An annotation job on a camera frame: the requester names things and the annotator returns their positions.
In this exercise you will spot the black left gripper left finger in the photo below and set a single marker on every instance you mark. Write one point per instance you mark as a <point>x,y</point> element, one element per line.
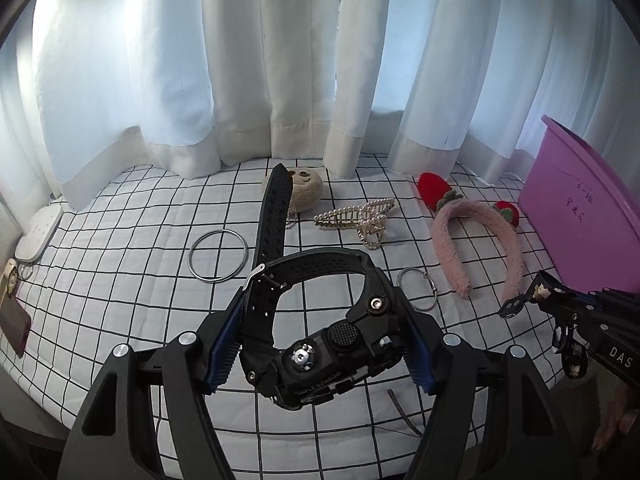
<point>115,434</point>

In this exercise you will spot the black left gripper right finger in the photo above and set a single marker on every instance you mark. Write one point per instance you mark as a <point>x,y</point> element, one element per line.
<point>499,394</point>

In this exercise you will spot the black digital wrist watch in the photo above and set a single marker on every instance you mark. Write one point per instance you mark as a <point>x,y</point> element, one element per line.
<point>318,321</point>

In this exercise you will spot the small silver bangle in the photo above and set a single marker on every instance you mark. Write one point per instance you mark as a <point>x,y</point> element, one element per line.
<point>418,285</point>

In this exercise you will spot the pearl gold hair claw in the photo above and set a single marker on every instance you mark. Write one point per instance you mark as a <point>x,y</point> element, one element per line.
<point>368,220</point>

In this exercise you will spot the person's right hand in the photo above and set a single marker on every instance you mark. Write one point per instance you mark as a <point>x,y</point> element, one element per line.
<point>618,416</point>

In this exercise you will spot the purple plastic bin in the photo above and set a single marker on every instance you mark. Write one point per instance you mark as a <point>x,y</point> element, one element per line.
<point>583,213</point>

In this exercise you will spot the white checkered bed sheet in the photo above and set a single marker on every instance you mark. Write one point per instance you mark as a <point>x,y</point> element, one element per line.
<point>115,273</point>

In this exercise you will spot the white power strip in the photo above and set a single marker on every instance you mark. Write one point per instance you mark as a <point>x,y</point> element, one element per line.
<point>41,228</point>

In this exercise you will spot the large silver bangle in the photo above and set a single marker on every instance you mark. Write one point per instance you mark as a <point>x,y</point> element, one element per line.
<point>220,251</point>

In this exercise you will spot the beige smiley plush clip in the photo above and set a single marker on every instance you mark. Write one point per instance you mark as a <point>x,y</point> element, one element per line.
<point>303,188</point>

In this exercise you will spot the white curtain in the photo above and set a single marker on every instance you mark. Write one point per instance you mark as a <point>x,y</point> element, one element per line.
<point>92,87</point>

